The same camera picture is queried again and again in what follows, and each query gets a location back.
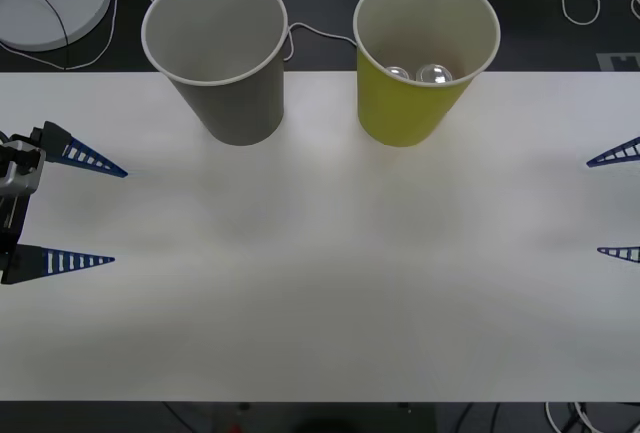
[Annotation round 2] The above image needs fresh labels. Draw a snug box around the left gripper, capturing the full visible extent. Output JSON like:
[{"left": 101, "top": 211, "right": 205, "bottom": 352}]
[{"left": 0, "top": 121, "right": 129, "bottom": 285}]

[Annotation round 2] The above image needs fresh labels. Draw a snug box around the white power strip cable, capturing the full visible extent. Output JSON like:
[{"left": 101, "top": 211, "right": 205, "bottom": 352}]
[{"left": 130, "top": 0, "right": 359, "bottom": 62}]

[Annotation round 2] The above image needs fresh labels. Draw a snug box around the grey floor plate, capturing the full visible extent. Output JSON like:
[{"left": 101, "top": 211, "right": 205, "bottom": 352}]
[{"left": 596, "top": 52, "right": 640, "bottom": 72}]

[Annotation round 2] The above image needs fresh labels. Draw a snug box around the grey plastic waste bin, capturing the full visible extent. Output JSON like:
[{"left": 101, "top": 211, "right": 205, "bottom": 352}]
[{"left": 141, "top": 0, "right": 290, "bottom": 147}]

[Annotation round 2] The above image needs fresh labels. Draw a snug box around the white coiled cable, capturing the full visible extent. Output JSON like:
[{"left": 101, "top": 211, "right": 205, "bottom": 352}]
[{"left": 543, "top": 401, "right": 609, "bottom": 433}]

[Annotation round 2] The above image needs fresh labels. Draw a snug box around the thin white cable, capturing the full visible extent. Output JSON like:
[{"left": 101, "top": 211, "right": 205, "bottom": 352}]
[{"left": 0, "top": 0, "right": 119, "bottom": 71}]

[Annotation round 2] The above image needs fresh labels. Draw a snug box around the silver-bottomed drink can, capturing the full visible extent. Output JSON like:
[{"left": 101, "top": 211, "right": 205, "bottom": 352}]
[{"left": 416, "top": 63, "right": 455, "bottom": 87}]

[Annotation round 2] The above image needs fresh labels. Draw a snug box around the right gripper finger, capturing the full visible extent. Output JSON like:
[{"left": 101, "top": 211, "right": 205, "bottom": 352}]
[
  {"left": 585, "top": 136, "right": 640, "bottom": 170},
  {"left": 596, "top": 245, "right": 640, "bottom": 263}
]

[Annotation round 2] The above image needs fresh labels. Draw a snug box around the yellow-green plastic waste bin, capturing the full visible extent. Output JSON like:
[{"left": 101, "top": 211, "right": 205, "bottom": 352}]
[{"left": 353, "top": 0, "right": 502, "bottom": 149}]

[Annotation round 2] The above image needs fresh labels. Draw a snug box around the thin black cable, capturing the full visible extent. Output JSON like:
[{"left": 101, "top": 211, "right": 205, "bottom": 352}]
[{"left": 10, "top": 0, "right": 71, "bottom": 70}]

